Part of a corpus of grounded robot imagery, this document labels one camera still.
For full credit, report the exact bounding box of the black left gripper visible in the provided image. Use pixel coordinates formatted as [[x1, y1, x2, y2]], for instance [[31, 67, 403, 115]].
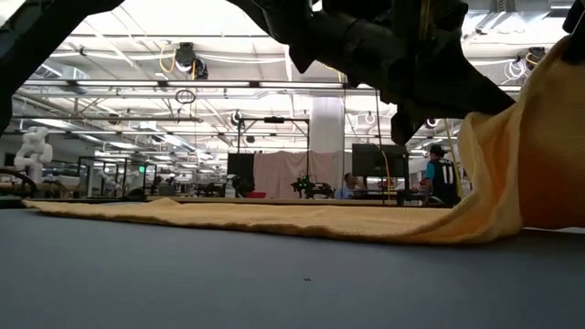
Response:
[[228, 0, 516, 146]]

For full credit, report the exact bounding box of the yellow waffle towel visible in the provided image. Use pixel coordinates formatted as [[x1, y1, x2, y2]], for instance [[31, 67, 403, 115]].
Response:
[[22, 35, 585, 246]]

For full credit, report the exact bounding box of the person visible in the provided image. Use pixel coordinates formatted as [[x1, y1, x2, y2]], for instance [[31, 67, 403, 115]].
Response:
[[335, 172, 363, 200], [423, 143, 463, 207]]

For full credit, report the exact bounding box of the large black monitor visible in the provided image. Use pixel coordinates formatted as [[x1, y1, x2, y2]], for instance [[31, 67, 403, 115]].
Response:
[[351, 143, 410, 179]]

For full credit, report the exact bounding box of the white column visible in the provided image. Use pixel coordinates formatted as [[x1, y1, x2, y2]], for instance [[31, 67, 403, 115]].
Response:
[[310, 96, 346, 153]]

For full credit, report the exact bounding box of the small black robot green light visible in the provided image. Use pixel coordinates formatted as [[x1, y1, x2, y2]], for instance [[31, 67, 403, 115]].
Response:
[[290, 175, 335, 200]]

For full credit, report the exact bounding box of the pink curtain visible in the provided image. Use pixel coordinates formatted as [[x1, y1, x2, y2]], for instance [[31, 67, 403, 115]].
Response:
[[253, 150, 345, 200]]

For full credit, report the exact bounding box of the wooden table board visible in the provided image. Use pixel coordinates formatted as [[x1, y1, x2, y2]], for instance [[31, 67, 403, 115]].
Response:
[[145, 196, 403, 206]]

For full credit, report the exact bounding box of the small black monitor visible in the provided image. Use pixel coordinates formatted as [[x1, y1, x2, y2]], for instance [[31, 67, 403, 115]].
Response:
[[227, 153, 256, 184]]

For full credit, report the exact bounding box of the dark hoop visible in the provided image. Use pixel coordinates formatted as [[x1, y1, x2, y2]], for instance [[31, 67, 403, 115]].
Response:
[[0, 167, 38, 198]]

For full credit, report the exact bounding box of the yellow hanging cable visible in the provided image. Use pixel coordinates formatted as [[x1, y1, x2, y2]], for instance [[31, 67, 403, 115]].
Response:
[[418, 0, 463, 198]]

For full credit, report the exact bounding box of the black ceiling cable reel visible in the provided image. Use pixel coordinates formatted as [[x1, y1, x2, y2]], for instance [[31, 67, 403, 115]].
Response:
[[524, 47, 548, 68], [175, 42, 210, 81]]

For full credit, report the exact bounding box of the black stand frame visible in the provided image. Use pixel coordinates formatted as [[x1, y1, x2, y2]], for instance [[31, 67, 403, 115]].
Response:
[[235, 116, 312, 182]]

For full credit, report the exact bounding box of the black cage frame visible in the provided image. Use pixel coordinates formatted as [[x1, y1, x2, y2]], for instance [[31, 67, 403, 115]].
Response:
[[76, 155, 157, 198]]

